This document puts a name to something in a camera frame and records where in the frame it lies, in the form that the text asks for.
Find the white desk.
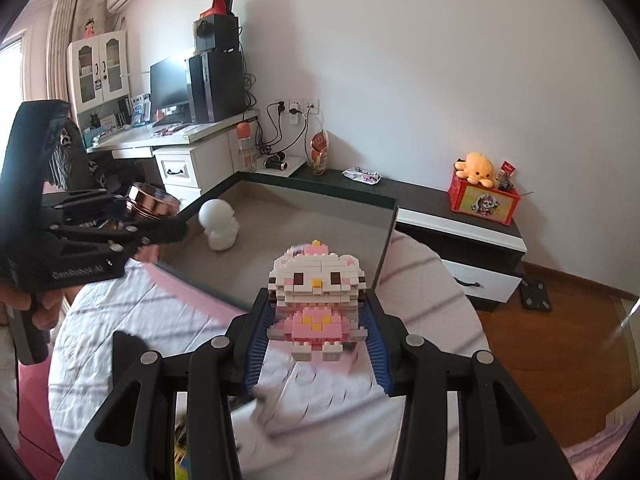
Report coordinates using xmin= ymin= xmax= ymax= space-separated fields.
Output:
xmin=85 ymin=110 xmax=261 ymax=197

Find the black printed chair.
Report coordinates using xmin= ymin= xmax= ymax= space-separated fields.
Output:
xmin=47 ymin=112 xmax=133 ymax=196

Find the beige curtain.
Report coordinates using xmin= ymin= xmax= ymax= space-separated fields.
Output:
xmin=47 ymin=0 xmax=108 ymax=102

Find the blue white box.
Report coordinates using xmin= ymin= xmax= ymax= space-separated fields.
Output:
xmin=129 ymin=92 xmax=151 ymax=125

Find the black computer tower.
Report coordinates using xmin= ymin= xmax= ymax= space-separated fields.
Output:
xmin=186 ymin=50 xmax=247 ymax=123

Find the dark low cabinet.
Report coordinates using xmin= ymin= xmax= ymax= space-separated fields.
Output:
xmin=290 ymin=165 xmax=528 ymax=312

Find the black speaker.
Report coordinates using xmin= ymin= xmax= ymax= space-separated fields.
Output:
xmin=194 ymin=14 xmax=240 ymax=53

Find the pink mattress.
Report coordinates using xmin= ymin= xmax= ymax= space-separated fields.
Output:
xmin=17 ymin=355 xmax=68 ymax=463

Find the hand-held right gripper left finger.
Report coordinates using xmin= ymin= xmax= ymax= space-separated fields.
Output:
xmin=55 ymin=287 xmax=276 ymax=480

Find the small red toy figure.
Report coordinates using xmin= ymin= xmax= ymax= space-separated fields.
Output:
xmin=495 ymin=160 xmax=519 ymax=192

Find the pink white block cat toy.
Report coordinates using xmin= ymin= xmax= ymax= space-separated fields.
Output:
xmin=267 ymin=240 xmax=368 ymax=363

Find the pink printed cloth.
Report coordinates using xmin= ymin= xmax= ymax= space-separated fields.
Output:
xmin=562 ymin=407 xmax=640 ymax=480

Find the silver foil packet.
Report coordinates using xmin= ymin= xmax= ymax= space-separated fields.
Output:
xmin=342 ymin=166 xmax=384 ymax=186

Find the black floor scale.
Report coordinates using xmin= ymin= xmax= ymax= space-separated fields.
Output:
xmin=517 ymin=280 xmax=553 ymax=312

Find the white wall socket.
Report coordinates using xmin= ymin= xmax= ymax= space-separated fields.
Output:
xmin=274 ymin=98 xmax=321 ymax=127

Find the red printed box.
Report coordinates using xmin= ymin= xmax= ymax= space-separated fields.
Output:
xmin=448 ymin=166 xmax=521 ymax=227

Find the yellow octopus plush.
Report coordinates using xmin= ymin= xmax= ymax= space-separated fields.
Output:
xmin=454 ymin=152 xmax=499 ymax=189

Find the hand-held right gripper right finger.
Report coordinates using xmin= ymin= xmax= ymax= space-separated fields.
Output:
xmin=359 ymin=292 xmax=581 ymax=480

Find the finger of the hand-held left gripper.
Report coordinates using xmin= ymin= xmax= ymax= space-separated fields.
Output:
xmin=49 ymin=216 xmax=189 ymax=261
xmin=42 ymin=189 xmax=131 ymax=224

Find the white round figurine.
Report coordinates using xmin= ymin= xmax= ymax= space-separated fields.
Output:
xmin=198 ymin=199 xmax=240 ymax=252

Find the white glass-door cabinet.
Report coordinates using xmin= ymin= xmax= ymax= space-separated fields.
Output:
xmin=67 ymin=30 xmax=131 ymax=117

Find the person's left hand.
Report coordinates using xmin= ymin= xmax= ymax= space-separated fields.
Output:
xmin=0 ymin=284 xmax=77 ymax=332

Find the black power cable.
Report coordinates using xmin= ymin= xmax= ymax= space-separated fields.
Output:
xmin=256 ymin=101 xmax=288 ymax=157

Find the black computer monitor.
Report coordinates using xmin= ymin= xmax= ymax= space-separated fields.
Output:
xmin=150 ymin=52 xmax=193 ymax=127

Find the round copper tin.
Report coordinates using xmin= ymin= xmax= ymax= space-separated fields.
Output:
xmin=125 ymin=184 xmax=182 ymax=221

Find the white striped bed quilt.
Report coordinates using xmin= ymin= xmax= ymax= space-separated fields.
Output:
xmin=47 ymin=230 xmax=491 ymax=480

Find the pink storage box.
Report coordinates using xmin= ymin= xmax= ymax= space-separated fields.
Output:
xmin=135 ymin=170 xmax=399 ymax=313

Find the bottle with orange cap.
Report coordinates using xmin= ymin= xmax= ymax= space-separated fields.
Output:
xmin=236 ymin=121 xmax=259 ymax=173

